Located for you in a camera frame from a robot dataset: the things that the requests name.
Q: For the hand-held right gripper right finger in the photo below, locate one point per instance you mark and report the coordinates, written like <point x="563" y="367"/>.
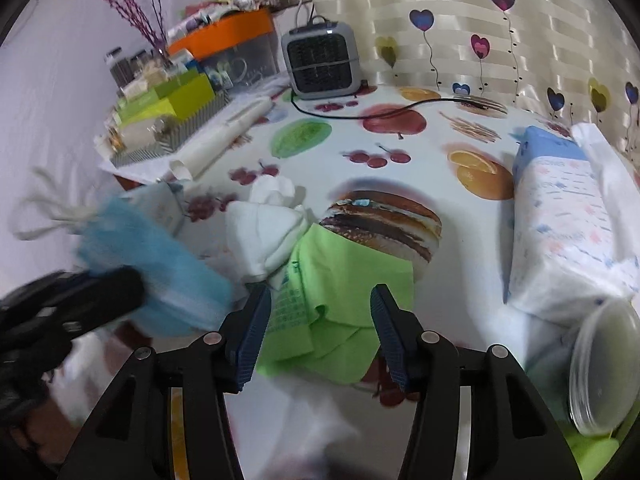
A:
<point x="392" y="340"/>

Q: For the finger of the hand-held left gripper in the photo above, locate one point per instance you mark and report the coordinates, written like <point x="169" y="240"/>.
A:
<point x="105" y="292"/>

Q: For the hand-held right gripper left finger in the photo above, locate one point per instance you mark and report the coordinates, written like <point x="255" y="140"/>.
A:
<point x="252" y="335"/>

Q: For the blue face mask bundle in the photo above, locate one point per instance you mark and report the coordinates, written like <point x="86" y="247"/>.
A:
<point x="150" y="270"/>

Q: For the white blue tissue pack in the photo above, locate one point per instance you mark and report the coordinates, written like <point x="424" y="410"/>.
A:
<point x="555" y="240"/>

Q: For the white folded towel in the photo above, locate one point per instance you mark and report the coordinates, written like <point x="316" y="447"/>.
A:
<point x="265" y="240"/>

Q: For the fruit print tablecloth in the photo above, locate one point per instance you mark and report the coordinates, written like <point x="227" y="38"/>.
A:
<point x="380" y="175"/>

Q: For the grey zigzag patterned tray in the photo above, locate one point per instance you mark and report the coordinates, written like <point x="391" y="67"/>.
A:
<point x="190" y="127"/>

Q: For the white paper roll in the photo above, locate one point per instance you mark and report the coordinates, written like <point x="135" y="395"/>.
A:
<point x="225" y="132"/>

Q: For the green cardboard box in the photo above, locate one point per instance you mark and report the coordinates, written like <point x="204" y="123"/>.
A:
<point x="175" y="95"/>

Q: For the clear round plastic lid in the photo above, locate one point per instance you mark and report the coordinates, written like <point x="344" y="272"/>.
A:
<point x="605" y="365"/>

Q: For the glass jar with black lid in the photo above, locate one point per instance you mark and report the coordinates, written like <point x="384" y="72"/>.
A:
<point x="119" y="67"/>
<point x="140" y="62"/>

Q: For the lime green cloth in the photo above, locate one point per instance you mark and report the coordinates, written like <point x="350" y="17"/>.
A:
<point x="595" y="450"/>

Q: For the white plastic bag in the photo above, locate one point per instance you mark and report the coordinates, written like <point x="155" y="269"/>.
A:
<point x="607" y="170"/>

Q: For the clear box with orange lid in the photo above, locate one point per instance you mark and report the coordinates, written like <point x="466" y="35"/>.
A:
<point x="225" y="40"/>

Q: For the grey desktop heater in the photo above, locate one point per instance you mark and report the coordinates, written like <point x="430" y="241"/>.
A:
<point x="322" y="60"/>

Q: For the purple decorative branches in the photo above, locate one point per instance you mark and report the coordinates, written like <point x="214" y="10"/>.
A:
<point x="135" y="10"/>

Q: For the heart print striped curtain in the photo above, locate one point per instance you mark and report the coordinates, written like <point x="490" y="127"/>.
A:
<point x="475" y="10"/>

